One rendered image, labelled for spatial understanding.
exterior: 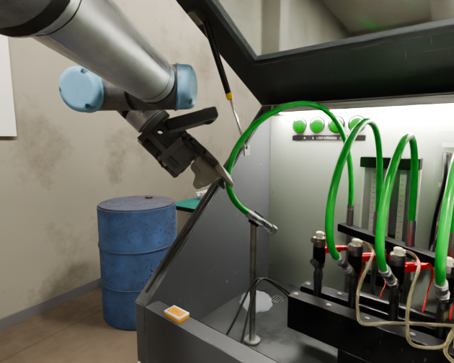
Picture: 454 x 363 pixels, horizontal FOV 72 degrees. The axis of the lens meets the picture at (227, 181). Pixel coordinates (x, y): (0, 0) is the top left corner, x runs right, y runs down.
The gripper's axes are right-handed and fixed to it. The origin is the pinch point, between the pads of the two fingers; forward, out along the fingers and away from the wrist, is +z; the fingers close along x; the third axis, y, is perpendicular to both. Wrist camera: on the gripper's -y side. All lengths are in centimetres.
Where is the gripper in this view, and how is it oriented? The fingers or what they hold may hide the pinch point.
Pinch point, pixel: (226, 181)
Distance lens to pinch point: 69.4
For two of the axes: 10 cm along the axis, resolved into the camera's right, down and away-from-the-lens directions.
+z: 7.0, 7.0, 1.1
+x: 2.4, -0.8, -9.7
